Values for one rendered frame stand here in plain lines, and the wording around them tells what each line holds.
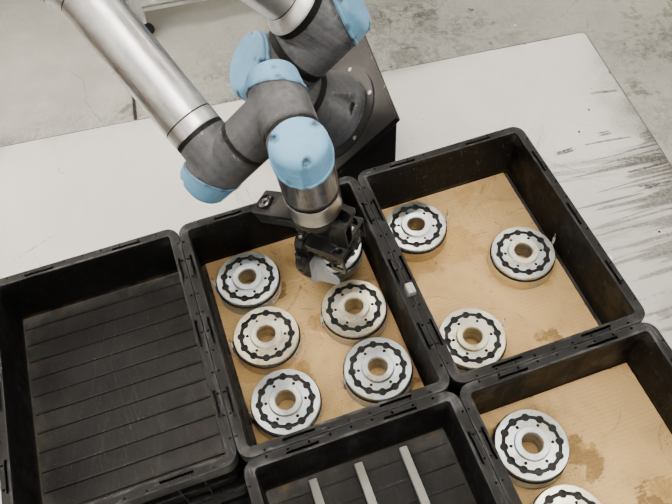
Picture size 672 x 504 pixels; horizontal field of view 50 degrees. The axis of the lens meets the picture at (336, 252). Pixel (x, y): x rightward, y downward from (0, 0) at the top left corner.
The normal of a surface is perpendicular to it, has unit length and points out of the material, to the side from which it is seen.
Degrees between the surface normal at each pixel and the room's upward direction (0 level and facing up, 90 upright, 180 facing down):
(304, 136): 8
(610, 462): 0
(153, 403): 0
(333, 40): 86
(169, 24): 0
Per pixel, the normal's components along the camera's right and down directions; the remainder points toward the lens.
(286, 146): -0.11, -0.44
